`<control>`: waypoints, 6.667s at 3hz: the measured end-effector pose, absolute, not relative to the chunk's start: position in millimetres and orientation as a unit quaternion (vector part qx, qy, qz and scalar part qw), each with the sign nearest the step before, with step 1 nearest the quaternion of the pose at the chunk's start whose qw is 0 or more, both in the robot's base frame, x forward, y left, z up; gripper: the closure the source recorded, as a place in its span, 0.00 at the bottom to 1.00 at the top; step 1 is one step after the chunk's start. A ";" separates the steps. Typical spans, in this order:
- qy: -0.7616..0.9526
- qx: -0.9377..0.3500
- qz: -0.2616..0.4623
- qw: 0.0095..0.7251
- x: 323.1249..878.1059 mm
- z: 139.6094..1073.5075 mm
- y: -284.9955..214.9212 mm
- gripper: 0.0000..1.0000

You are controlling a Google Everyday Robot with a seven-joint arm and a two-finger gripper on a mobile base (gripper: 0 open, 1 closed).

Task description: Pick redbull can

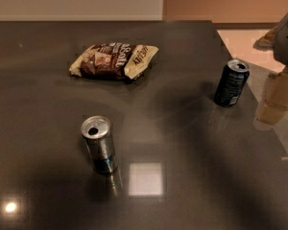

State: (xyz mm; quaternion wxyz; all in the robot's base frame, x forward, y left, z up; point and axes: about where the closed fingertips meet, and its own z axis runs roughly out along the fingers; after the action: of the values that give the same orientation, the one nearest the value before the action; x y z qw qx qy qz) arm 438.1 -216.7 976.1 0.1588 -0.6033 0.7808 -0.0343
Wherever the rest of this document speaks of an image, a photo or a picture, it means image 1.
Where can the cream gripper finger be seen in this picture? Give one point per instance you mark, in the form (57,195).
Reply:
(274,102)

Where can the dark blue soda can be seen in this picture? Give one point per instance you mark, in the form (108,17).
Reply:
(234,77)

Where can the brown white snack bag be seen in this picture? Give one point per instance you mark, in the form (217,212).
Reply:
(113,61)

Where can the silver redbull can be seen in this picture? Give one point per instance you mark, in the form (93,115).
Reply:
(96,131)

